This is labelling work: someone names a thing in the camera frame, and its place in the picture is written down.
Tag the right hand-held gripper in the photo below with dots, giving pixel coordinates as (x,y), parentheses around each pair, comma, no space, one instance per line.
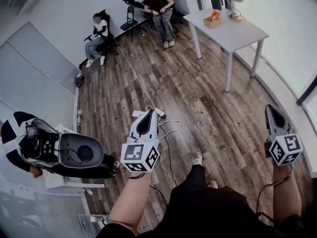
(284,149)

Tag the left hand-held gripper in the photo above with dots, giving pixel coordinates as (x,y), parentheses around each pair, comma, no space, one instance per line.
(138,155)

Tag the white plastic box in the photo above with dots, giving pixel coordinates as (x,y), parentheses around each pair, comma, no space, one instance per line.
(92,219)

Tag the small plastic bottle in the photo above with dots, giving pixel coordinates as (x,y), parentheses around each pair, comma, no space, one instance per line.
(88,191)

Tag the orange tissues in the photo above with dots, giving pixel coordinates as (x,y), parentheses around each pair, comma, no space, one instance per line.
(214,16)

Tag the black thermos jug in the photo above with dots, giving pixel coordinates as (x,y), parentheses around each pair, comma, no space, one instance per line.
(217,2)

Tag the black office chair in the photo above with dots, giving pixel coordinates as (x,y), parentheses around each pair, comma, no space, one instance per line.
(109,41)
(173,11)

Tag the wooden tissue holder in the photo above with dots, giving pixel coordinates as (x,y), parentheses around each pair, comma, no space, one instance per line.
(212,23)

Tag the person's right forearm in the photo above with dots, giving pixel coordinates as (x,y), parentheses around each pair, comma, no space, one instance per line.
(287,195)

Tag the black bag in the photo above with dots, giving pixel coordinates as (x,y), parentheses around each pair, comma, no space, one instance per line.
(79,81)

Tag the black wristband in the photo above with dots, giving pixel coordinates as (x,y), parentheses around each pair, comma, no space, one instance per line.
(136,175)

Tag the person's light shoe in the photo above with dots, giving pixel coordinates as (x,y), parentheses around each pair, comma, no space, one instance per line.
(197,158)
(213,184)

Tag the person's black clothing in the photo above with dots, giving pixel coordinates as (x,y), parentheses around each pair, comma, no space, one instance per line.
(205,212)

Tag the black folding chair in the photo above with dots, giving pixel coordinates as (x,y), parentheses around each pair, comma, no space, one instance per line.
(130,23)

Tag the person's left forearm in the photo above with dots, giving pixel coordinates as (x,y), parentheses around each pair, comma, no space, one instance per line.
(128,202)

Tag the white table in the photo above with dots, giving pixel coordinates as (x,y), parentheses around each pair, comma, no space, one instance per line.
(230,33)

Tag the white power strip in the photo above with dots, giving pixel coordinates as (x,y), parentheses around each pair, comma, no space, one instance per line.
(160,111)

